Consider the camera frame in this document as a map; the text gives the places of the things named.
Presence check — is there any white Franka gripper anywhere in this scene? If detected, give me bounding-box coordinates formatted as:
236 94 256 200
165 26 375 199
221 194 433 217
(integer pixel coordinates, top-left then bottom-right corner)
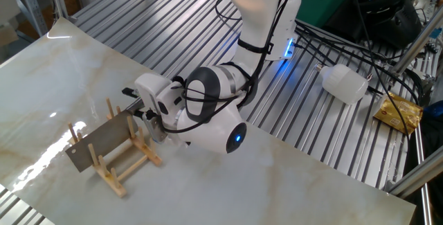
121 73 185 120

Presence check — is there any steel cleaver knife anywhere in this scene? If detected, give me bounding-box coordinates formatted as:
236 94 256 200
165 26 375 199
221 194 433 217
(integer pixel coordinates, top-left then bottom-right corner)
65 98 146 173

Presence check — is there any wooden dowel rack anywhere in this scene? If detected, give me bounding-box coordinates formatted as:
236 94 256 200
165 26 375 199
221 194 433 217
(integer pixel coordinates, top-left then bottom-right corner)
67 97 163 198

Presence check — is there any marble pattern table mat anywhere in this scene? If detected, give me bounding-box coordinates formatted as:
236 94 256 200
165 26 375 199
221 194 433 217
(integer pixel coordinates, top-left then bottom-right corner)
0 17 416 225

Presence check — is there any perforated steel shelf upright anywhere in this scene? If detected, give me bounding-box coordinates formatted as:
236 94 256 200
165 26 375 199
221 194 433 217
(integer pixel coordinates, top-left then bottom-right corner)
12 0 48 37

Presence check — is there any white box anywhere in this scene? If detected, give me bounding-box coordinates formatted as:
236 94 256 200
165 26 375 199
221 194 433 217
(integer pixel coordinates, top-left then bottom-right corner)
0 0 21 25

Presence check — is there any white plastic bottle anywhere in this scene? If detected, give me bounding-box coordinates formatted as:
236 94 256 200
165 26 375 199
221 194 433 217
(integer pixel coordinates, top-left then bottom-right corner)
314 63 370 105

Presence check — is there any gold foil packet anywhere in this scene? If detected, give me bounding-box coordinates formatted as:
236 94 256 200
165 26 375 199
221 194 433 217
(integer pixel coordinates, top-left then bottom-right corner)
372 91 424 135

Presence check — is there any black bag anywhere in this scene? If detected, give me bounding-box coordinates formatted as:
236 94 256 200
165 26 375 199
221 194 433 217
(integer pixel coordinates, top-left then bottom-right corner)
328 0 424 50

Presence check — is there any blue object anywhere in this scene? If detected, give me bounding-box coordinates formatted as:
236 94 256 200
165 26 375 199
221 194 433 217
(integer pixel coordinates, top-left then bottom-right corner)
422 100 443 119

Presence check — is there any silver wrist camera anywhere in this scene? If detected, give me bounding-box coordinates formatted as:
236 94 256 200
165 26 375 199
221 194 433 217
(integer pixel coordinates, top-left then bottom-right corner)
141 113 170 145

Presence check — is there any black camera cable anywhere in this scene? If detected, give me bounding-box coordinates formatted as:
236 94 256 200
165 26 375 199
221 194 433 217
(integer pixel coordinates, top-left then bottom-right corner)
144 0 302 135

